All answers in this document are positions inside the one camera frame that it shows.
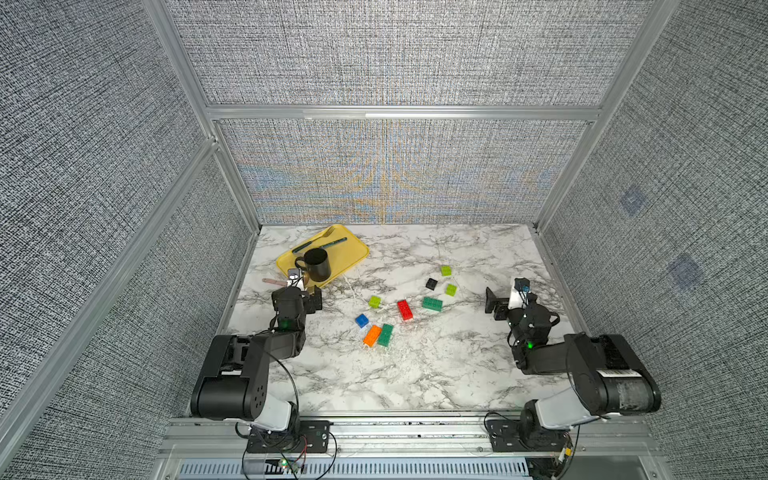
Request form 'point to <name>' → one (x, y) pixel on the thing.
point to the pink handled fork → (274, 282)
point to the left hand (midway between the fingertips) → (303, 284)
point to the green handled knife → (332, 243)
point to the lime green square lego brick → (374, 301)
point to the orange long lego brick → (372, 336)
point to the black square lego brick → (431, 283)
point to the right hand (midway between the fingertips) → (506, 280)
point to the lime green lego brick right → (451, 290)
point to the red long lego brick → (405, 310)
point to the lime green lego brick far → (446, 271)
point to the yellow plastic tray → (345, 248)
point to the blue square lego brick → (361, 320)
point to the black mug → (317, 264)
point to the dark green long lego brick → (432, 304)
